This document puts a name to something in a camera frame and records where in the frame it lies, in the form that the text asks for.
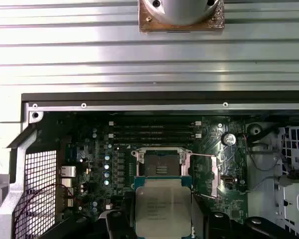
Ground silver-topped CPU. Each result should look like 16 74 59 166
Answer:
132 175 195 239

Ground metal socket cover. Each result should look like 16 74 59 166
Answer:
183 152 225 199

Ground round coin cell battery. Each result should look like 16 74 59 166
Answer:
221 131 237 147

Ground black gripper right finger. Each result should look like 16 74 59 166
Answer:
192 193 299 239

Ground CPU socket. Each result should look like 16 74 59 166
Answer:
130 147 193 180

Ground green motherboard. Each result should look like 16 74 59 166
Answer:
38 111 250 239

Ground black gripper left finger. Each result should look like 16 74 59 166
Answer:
41 191 137 239

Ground silver port housing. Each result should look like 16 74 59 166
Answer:
60 165 77 178
60 177 74 188

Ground blue port connector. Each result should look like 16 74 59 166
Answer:
65 144 83 162

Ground black PC case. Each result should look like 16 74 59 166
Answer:
0 92 299 239

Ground square brown base plate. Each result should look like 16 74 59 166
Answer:
139 0 226 33

